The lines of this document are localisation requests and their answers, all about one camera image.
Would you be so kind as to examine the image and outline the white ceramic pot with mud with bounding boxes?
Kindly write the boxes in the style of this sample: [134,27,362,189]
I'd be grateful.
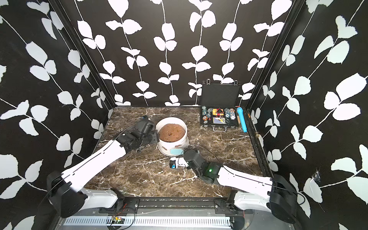
[156,117,189,157]

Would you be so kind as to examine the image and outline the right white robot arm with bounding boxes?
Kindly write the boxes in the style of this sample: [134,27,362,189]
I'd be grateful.
[170,148,298,224]

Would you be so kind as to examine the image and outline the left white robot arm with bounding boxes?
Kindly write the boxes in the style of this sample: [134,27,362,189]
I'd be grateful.
[47,116,159,218]

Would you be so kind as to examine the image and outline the open black poker chip case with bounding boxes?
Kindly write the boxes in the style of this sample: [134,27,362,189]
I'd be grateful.
[200,79,240,132]

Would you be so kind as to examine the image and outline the small green circuit board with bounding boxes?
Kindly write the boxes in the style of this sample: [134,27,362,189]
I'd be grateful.
[111,217,125,225]

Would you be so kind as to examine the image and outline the blue microphone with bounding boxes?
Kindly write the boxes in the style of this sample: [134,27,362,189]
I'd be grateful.
[237,107,247,133]

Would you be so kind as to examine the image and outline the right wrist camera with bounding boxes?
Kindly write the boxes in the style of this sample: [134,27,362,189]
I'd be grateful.
[169,160,176,169]

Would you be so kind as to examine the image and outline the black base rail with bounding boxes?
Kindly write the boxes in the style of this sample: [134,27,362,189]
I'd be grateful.
[57,196,288,225]

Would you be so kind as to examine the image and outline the white perforated cable tray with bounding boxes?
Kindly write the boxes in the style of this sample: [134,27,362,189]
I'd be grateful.
[63,216,231,228]

